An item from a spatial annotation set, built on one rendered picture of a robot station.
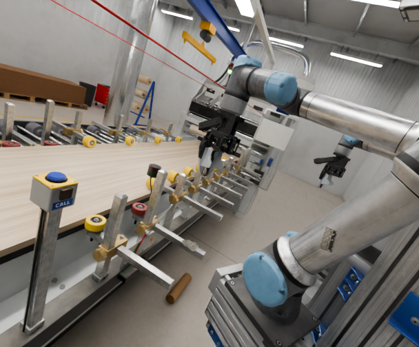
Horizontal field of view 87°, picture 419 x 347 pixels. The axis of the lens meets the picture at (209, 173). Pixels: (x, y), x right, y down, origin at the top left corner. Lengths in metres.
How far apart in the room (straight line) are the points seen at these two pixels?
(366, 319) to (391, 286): 0.12
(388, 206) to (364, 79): 9.71
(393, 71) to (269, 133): 7.44
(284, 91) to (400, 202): 0.32
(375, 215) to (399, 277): 0.33
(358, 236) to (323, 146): 9.31
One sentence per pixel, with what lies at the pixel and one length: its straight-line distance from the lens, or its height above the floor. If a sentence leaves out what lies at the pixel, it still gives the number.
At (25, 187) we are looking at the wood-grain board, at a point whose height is 0.90.
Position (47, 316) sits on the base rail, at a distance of 1.03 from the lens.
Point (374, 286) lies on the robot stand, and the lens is 0.80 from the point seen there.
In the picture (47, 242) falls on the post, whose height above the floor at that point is 1.04.
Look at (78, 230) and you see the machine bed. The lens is 1.19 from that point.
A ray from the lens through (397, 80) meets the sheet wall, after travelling 10.34.
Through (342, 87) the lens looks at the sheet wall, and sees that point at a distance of 10.00.
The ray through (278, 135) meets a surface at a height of 1.44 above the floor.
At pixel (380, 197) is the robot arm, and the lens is 0.47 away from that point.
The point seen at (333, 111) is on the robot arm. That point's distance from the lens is 0.65.
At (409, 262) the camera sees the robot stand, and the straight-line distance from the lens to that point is 0.77.
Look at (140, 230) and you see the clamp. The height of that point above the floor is 0.85.
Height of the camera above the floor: 1.52
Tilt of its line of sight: 16 degrees down
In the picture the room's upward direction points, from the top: 21 degrees clockwise
